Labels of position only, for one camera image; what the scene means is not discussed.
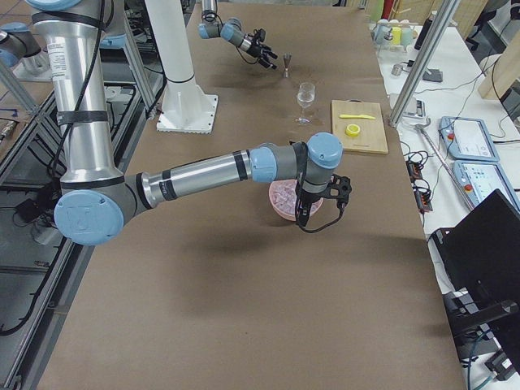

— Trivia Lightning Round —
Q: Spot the clear wine glass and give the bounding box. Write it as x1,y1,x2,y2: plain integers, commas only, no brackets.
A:
296,82,315,125

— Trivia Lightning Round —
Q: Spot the steel jigger cup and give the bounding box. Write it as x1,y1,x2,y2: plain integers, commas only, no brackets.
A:
283,53,292,78

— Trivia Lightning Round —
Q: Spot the pink ice bowl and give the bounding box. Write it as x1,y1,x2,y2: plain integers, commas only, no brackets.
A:
268,180,297,222

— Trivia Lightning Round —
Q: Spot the clear ice cubes pile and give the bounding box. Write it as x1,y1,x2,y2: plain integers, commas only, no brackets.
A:
271,180,297,215

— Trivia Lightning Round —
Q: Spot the yellow lemon half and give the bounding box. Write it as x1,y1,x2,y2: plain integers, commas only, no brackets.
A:
344,123,361,137

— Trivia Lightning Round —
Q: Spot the brown table mat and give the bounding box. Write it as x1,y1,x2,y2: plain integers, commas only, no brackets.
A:
38,3,465,389

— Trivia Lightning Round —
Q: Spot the aluminium frame post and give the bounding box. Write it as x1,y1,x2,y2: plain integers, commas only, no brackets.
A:
389,0,460,128

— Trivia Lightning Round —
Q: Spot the teach pendant with red button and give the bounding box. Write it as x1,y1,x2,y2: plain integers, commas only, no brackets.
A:
439,116,500,163

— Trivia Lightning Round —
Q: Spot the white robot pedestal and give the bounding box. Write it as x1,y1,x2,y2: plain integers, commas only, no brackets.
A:
145,0,219,134

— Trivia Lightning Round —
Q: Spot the wooden cutting board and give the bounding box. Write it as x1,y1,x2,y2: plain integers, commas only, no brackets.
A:
331,100,388,154

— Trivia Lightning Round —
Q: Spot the black laptop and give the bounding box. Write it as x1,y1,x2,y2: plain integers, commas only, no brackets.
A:
431,189,519,345

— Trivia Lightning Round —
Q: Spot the yellow plastic knife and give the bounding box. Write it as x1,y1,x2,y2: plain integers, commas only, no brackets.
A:
339,114,376,120

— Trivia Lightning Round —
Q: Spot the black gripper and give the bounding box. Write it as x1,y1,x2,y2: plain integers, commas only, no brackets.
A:
246,28,278,68
323,174,352,208

